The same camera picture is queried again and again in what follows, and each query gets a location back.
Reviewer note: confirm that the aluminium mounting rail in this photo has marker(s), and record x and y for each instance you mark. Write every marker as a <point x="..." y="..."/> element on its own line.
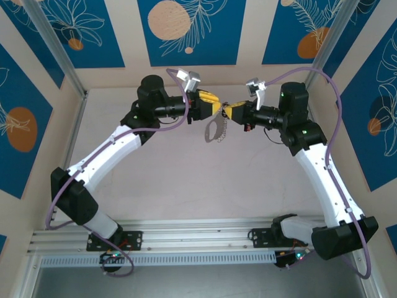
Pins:
<point x="198" y="232"/>

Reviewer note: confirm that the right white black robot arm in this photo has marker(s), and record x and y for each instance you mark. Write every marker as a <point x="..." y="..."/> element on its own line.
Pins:
<point x="322" y="183"/>

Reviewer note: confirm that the aluminium corner post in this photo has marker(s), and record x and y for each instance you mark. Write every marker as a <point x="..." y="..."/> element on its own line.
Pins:
<point x="324" y="46"/>
<point x="56" y="46"/>

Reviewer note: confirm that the long aluminium frame profile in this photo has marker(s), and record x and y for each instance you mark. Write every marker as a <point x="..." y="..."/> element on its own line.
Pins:
<point x="369" y="290"/>

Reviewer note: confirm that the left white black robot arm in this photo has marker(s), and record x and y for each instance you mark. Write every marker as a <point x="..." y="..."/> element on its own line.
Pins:
<point x="102" y="155"/>

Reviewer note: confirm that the grey metal shelf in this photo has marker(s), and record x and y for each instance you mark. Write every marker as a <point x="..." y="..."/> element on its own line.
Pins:
<point x="198" y="285"/>

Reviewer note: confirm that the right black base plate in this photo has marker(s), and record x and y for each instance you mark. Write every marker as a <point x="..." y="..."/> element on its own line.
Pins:
<point x="260" y="237"/>

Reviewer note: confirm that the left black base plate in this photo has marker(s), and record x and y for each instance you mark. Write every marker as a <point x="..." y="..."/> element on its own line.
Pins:
<point x="136" y="240"/>

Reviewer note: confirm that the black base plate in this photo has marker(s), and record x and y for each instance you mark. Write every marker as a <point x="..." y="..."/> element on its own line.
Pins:
<point x="136" y="240"/>
<point x="260" y="237"/>

